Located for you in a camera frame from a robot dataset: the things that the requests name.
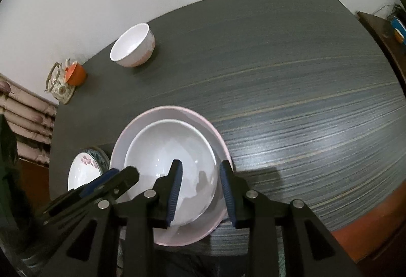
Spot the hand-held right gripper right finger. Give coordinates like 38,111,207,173
220,160,362,277

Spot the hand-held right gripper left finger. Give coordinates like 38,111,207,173
47,159,184,277

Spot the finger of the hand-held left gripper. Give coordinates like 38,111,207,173
81,165,141,205
41,168,120,217

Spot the white plate with pink flowers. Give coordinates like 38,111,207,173
67,152,110,192

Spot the large blue floral plate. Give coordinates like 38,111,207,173
83,146,111,178

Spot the white bowl with blue band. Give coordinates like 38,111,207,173
124,119,219,227

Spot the white bowl with pink base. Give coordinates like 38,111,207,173
110,23,156,67

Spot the striped pink sofa cushion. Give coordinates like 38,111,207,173
0,72,58,167

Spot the orange cup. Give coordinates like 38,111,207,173
64,62,87,86

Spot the dark wooden side cabinet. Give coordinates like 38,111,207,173
357,11,406,89

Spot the blue box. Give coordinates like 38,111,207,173
390,16,406,44

